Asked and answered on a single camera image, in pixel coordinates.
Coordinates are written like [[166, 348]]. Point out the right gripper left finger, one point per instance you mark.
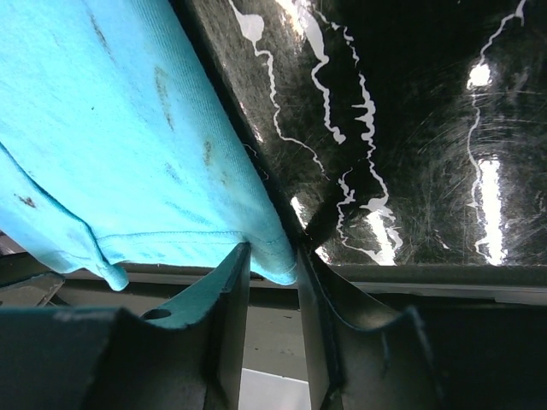
[[184, 354]]

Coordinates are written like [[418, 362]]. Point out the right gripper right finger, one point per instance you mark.
[[362, 353]]

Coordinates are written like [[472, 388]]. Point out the bright blue t shirt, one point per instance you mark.
[[115, 146]]

